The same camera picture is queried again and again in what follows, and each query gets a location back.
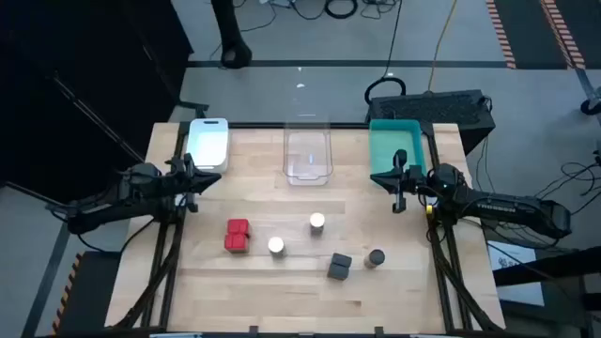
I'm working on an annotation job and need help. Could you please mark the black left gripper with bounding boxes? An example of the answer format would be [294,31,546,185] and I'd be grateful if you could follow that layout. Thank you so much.
[163,152,222,213]

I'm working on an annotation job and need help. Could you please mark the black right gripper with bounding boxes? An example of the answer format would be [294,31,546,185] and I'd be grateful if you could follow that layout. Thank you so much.
[370,148,429,214]

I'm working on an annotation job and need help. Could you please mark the red spice tin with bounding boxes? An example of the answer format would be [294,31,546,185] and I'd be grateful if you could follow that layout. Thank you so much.
[223,233,251,254]
[226,218,251,236]

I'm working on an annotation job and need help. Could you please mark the white-lid spice jar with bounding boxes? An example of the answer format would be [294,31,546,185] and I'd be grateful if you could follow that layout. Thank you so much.
[267,236,286,258]
[309,211,327,236]

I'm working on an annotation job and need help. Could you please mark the white plastic bin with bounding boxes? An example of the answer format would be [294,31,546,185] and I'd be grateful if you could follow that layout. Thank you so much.
[186,116,231,174]

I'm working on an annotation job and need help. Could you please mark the teal plastic bin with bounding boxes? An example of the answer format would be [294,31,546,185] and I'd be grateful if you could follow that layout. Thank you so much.
[368,118,428,189]

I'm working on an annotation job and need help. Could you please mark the dark-lid spice jar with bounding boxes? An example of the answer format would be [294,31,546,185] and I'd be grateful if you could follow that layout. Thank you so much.
[363,248,387,270]

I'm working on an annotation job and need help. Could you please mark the clear plastic bin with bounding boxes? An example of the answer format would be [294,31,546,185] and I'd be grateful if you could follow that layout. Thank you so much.
[281,115,335,188]

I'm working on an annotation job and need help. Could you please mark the black perforated computer case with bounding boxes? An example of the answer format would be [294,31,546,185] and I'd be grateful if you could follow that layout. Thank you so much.
[367,88,497,156]

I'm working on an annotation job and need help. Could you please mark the white paper sheet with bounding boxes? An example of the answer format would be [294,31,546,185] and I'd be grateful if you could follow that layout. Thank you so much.
[487,239,546,307]

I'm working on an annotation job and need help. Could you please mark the black stand leg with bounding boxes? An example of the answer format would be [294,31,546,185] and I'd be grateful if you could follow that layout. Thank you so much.
[209,0,254,70]

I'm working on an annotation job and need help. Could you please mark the black hazard-striped floor mat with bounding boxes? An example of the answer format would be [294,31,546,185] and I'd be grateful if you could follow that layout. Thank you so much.
[485,0,564,70]
[538,0,601,70]
[51,251,123,335]

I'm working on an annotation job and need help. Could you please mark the black curtain partition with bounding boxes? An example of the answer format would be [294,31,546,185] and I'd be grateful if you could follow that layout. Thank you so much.
[0,0,194,207]

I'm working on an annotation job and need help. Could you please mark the black caster wheel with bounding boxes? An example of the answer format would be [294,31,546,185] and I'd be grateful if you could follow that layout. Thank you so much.
[579,96,601,116]

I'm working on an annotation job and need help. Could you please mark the black aluminium cross rail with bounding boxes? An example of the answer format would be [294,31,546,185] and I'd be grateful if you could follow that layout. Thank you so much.
[180,121,433,130]

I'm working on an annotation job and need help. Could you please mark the looped black power cable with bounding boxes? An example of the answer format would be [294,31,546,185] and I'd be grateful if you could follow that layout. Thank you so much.
[363,0,408,107]

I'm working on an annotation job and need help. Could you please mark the black aluminium side frame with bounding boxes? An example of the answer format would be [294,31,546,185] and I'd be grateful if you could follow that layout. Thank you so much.
[115,120,198,330]
[420,120,506,332]

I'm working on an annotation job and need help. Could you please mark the yellow floor cable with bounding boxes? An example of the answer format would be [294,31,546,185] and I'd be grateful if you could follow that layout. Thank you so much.
[426,0,459,93]

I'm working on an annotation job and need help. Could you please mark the coiled black cable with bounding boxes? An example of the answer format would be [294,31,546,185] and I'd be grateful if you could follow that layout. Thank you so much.
[323,0,359,20]

